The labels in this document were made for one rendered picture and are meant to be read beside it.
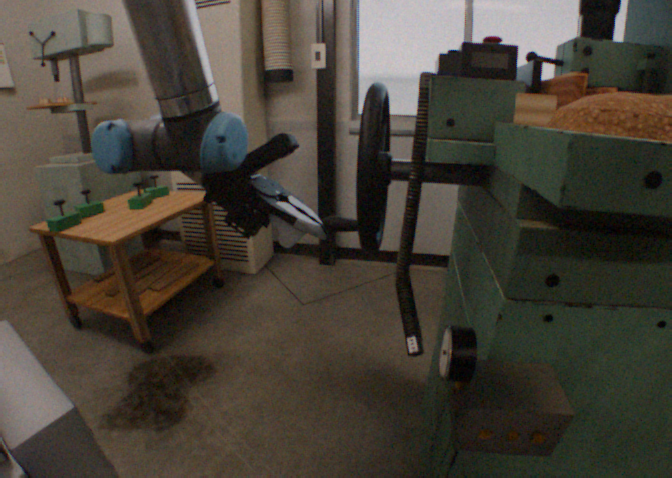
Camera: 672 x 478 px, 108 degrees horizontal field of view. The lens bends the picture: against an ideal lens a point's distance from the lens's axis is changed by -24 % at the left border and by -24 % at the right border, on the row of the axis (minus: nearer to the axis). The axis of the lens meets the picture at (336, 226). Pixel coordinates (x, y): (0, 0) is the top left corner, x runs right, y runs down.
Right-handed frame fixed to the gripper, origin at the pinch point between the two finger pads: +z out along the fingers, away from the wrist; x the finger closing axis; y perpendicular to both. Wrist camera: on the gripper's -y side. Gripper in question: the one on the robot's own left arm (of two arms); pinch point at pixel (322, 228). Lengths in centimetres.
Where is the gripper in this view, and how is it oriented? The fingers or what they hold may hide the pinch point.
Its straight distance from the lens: 49.6
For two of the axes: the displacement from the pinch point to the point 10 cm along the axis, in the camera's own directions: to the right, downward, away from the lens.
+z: 8.3, 5.6, -0.5
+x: -2.3, 2.6, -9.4
